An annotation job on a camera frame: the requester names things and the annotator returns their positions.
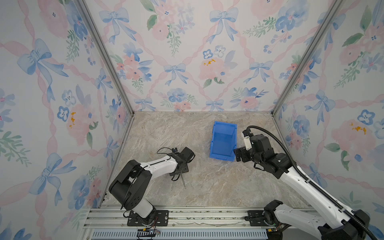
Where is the blue plastic bin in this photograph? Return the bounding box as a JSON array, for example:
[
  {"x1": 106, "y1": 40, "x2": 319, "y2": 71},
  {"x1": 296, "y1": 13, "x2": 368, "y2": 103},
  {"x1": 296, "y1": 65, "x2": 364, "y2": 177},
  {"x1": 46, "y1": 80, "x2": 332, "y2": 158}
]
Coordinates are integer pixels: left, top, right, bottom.
[{"x1": 210, "y1": 121, "x2": 237, "y2": 162}]

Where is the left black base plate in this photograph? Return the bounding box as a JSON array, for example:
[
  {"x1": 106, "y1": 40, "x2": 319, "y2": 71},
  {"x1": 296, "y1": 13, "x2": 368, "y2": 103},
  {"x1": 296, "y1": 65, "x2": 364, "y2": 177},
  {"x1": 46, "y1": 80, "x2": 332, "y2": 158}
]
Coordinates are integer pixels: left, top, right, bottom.
[{"x1": 127, "y1": 210, "x2": 169, "y2": 228}]

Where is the black corrugated cable conduit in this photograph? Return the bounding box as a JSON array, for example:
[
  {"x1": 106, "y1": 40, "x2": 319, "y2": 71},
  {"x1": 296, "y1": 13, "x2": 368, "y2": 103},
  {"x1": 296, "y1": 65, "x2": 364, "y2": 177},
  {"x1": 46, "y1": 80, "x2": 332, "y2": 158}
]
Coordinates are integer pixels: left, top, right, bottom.
[{"x1": 242, "y1": 125, "x2": 379, "y2": 240}]

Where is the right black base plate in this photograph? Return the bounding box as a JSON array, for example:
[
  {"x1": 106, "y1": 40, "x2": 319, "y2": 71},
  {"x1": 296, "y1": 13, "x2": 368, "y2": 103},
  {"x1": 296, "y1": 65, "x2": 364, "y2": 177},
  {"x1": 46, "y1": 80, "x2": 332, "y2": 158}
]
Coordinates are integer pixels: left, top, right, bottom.
[{"x1": 244, "y1": 210, "x2": 269, "y2": 227}]

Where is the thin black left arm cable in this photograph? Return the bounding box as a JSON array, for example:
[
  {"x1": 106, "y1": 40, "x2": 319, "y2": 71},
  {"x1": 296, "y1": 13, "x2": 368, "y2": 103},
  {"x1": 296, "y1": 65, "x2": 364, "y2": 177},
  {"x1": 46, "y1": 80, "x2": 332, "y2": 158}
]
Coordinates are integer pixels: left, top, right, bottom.
[{"x1": 156, "y1": 146, "x2": 181, "y2": 182}]

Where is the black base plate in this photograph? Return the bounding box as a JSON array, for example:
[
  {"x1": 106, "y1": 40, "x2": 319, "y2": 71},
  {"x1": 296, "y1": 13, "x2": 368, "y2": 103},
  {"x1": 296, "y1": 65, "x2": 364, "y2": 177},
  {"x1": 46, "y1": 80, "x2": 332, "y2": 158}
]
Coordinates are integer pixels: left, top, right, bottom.
[
  {"x1": 244, "y1": 210, "x2": 269, "y2": 227},
  {"x1": 127, "y1": 210, "x2": 169, "y2": 228}
]

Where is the right aluminium corner post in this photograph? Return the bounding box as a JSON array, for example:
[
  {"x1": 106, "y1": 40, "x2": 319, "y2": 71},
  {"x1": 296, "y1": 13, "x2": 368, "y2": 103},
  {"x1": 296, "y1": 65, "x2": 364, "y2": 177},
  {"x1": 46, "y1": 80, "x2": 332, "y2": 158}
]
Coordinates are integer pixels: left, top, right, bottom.
[{"x1": 271, "y1": 0, "x2": 344, "y2": 117}]

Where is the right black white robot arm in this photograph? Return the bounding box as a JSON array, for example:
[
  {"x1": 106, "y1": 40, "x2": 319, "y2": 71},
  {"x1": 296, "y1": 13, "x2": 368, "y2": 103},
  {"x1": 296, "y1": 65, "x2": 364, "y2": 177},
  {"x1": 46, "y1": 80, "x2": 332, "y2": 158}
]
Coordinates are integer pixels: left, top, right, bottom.
[{"x1": 234, "y1": 132, "x2": 370, "y2": 240}]

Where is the aluminium corner post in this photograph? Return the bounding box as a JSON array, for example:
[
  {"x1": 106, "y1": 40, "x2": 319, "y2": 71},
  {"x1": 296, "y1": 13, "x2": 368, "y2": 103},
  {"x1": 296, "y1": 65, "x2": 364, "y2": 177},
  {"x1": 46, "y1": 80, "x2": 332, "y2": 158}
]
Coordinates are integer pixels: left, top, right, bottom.
[
  {"x1": 74, "y1": 0, "x2": 134, "y2": 117},
  {"x1": 271, "y1": 0, "x2": 344, "y2": 117}
]

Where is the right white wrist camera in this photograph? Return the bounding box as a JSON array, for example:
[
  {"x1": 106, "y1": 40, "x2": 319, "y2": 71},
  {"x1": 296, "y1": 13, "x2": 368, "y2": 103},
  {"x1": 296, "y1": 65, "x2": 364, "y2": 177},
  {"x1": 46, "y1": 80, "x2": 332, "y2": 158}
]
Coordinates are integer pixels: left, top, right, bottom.
[{"x1": 243, "y1": 136, "x2": 252, "y2": 151}]

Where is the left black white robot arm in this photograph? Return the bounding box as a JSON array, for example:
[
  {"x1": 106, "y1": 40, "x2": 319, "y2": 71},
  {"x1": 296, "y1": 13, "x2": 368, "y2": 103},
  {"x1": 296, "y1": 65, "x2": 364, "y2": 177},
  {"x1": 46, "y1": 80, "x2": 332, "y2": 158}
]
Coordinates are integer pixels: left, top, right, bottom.
[{"x1": 109, "y1": 147, "x2": 196, "y2": 221}]

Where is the aluminium rail frame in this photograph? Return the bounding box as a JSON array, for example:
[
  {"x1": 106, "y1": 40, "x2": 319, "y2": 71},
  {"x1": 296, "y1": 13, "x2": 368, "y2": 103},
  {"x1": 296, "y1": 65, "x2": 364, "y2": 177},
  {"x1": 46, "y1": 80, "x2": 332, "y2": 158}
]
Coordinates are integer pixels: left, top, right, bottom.
[{"x1": 79, "y1": 204, "x2": 328, "y2": 240}]

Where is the left aluminium corner post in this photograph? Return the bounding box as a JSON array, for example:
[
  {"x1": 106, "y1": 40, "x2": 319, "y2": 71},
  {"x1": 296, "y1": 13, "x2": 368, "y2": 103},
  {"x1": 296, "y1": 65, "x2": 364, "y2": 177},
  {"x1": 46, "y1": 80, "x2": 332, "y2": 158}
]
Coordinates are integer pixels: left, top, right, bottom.
[{"x1": 74, "y1": 0, "x2": 134, "y2": 117}]

